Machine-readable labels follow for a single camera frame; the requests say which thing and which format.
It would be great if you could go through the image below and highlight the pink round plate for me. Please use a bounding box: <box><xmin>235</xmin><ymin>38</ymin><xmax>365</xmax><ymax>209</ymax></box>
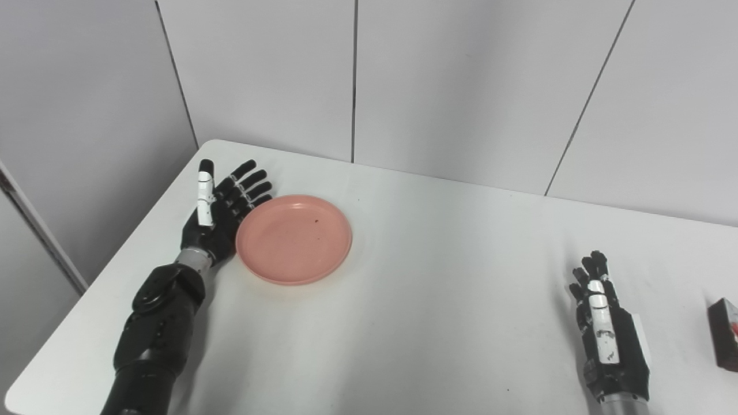
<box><xmin>235</xmin><ymin>194</ymin><xmax>353</xmax><ymax>286</ymax></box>

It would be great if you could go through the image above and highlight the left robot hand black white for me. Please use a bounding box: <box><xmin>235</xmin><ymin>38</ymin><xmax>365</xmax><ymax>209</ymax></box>
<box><xmin>180</xmin><ymin>159</ymin><xmax>273</xmax><ymax>267</ymax></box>

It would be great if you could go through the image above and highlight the chocolate cake slice with fruit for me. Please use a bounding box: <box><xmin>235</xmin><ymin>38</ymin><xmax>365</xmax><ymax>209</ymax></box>
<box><xmin>707</xmin><ymin>298</ymin><xmax>738</xmax><ymax>372</ymax></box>

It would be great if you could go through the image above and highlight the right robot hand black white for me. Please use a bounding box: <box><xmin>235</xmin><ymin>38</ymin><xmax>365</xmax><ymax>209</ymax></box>
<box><xmin>569</xmin><ymin>250</ymin><xmax>651</xmax><ymax>403</ymax></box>

